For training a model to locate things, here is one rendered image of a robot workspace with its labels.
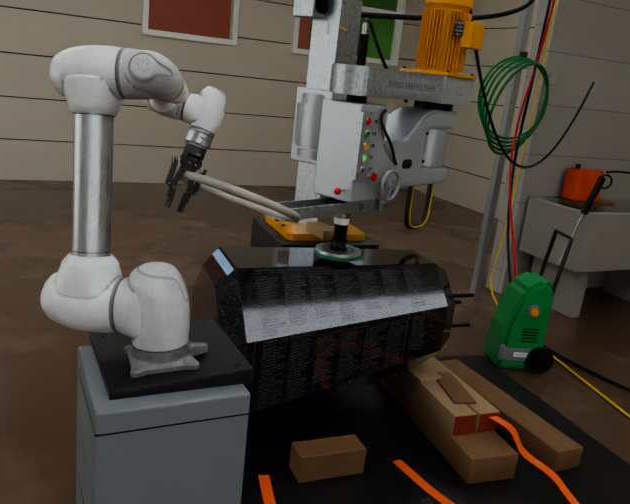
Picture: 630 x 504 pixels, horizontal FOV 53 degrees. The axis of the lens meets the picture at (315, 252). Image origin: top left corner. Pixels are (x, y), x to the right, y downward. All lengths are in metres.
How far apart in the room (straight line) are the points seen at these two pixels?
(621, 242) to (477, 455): 2.95
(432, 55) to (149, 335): 2.10
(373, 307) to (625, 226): 3.03
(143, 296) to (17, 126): 6.96
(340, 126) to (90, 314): 1.43
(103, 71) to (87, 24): 6.84
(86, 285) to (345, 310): 1.33
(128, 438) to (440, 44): 2.36
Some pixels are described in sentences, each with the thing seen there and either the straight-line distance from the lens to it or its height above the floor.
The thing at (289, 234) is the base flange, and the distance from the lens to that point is 3.54.
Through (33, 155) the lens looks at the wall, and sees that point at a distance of 8.64.
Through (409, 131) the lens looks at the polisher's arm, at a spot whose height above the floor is 1.43.
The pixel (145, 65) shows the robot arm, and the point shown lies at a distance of 1.70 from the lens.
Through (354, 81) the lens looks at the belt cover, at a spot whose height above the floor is 1.63.
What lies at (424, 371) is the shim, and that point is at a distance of 3.34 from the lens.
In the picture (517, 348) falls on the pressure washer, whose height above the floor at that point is 0.15.
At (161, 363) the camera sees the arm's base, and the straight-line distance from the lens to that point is 1.78.
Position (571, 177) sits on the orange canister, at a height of 1.05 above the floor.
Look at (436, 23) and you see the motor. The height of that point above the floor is 1.93.
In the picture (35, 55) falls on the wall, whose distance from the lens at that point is 8.59.
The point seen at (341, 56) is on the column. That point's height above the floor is 1.74.
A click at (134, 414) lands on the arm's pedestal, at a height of 0.78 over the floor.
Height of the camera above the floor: 1.64
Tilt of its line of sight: 16 degrees down
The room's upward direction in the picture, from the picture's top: 6 degrees clockwise
